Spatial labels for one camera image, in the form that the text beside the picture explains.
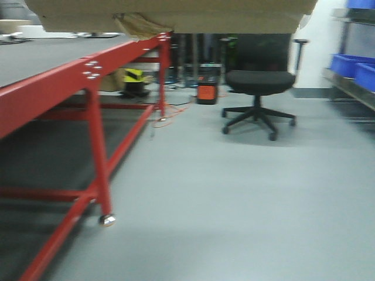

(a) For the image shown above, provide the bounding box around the brown cardboard box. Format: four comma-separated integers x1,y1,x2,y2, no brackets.
26,1,316,40

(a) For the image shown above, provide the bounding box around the stainless steel shelf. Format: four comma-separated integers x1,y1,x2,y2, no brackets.
323,5,374,109

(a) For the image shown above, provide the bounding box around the orange black power station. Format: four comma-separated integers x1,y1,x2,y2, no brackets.
196,67,220,105

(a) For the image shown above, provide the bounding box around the yellow black device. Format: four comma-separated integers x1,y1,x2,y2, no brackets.
120,68,150,98

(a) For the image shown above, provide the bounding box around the black swivel office chair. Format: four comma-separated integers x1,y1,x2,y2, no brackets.
221,33,296,141

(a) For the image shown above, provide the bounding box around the blue storage bin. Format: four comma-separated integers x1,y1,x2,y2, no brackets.
329,53,374,92

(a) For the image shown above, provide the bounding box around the orange power cable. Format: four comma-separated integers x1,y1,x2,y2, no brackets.
151,93,200,129

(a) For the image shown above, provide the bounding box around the red metal table frame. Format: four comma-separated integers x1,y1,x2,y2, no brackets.
1,32,171,280

